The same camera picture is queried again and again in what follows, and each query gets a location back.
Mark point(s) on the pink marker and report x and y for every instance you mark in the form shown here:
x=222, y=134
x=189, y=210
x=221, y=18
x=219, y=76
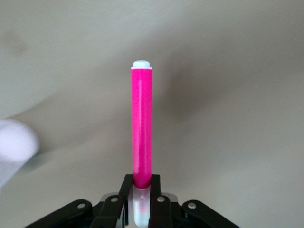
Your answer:
x=142, y=123

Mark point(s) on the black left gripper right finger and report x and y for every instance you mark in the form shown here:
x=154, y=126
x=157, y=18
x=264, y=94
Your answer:
x=161, y=211

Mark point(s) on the light pink plastic cup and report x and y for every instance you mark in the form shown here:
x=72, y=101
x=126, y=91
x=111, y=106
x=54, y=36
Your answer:
x=14, y=147

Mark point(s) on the brown paper table cover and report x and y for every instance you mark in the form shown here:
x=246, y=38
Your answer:
x=225, y=107

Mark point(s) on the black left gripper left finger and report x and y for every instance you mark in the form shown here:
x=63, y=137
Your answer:
x=111, y=209

